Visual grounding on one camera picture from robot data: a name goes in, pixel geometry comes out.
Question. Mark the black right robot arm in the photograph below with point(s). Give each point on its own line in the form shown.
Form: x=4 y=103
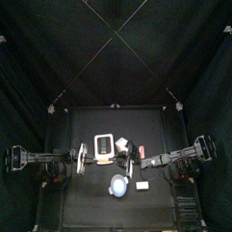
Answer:
x=181 y=153

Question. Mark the small red toy piece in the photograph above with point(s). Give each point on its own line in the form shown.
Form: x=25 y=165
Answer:
x=141 y=152

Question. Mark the silver frame middle bracket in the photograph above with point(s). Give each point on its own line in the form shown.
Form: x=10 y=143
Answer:
x=114 y=105

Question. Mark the white toy cleaver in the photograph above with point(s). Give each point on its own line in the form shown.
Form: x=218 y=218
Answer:
x=129 y=171

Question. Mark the pale wooden toy block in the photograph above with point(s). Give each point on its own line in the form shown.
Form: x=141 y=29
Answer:
x=121 y=144

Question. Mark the small white rectangular block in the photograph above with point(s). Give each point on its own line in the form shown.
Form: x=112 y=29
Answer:
x=142 y=185

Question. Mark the white toy scale with screen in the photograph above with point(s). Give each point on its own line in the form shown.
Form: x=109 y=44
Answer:
x=104 y=146

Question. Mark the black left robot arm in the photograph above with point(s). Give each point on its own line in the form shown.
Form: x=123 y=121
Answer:
x=36 y=156

